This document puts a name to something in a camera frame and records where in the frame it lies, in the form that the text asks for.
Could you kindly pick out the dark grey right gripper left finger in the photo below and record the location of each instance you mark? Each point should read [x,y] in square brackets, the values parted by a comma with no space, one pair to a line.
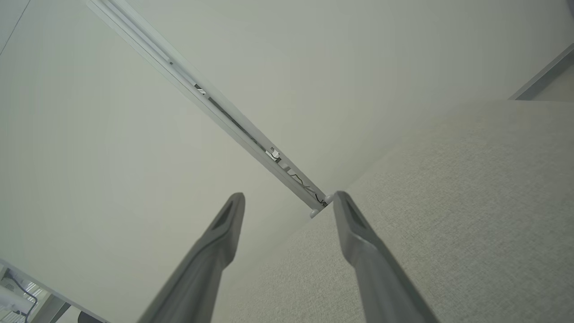
[202,278]

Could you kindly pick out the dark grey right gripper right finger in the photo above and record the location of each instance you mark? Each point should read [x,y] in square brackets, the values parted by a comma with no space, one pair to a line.
[381,287]

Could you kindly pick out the white power strip with plugs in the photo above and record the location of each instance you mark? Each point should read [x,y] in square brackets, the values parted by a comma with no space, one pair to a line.
[15,301]

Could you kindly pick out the grey baseboard strip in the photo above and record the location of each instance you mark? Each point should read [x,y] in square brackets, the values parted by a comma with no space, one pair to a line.
[545,74]

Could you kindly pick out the grey partition post with foot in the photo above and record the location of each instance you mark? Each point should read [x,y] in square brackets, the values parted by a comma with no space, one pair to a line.
[49,309]

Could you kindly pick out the grey metal partition post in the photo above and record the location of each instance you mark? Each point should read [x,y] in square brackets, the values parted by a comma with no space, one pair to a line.
[233,120]

